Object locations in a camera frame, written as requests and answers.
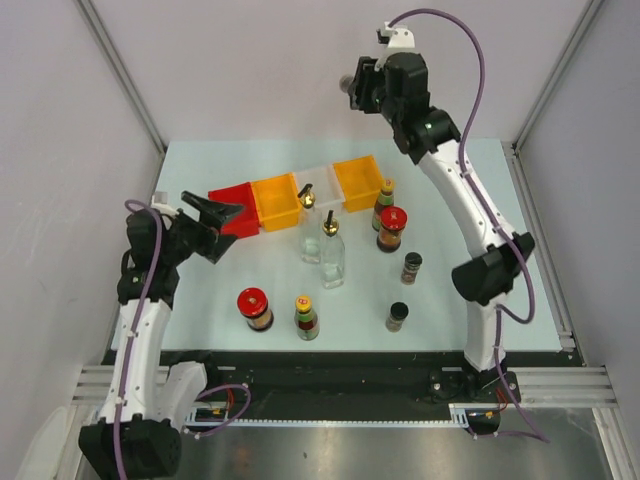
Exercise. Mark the green label sauce bottle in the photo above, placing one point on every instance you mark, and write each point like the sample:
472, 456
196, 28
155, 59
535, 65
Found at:
384, 200
305, 318

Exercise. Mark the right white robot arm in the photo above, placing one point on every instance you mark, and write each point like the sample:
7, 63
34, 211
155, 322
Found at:
498, 253

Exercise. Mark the front glass oil bottle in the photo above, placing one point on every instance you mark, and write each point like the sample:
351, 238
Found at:
332, 253

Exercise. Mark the white plastic bin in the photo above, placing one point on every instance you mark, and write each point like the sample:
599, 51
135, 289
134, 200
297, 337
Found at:
325, 186

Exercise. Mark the right yellow plastic bin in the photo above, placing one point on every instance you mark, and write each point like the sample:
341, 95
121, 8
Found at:
360, 181

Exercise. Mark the black lid spice jar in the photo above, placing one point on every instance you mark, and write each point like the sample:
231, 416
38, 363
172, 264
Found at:
411, 267
398, 313
345, 83

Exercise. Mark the rear green label sauce bottle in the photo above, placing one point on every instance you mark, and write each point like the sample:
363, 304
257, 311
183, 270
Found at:
384, 200

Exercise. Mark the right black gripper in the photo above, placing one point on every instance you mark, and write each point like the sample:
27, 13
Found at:
366, 75

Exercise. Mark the red lid jar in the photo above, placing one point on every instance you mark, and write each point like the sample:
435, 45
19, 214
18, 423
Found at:
253, 305
393, 221

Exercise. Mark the rear red lid jar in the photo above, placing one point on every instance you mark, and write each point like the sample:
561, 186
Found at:
393, 221

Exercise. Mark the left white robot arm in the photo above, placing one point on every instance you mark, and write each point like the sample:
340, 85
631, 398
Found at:
137, 434

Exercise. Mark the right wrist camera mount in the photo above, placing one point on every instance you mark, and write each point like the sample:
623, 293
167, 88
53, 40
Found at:
395, 38

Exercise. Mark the front red lid jar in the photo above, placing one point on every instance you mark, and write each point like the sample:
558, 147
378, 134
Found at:
253, 305

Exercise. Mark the front green label sauce bottle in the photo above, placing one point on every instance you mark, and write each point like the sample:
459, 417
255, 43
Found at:
305, 318

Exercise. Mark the glass oil bottle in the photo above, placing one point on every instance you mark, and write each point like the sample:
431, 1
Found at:
309, 225
332, 253

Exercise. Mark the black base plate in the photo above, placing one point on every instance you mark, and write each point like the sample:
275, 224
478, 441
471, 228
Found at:
350, 387

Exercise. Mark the rear glass oil bottle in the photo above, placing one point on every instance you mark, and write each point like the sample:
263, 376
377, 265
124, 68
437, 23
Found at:
309, 225

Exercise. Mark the yellow plastic bin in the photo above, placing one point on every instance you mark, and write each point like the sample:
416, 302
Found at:
276, 202
360, 181

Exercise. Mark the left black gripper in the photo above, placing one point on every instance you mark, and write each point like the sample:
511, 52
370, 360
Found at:
211, 214

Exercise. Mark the left yellow plastic bin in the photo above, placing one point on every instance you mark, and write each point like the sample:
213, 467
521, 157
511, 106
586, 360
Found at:
276, 202

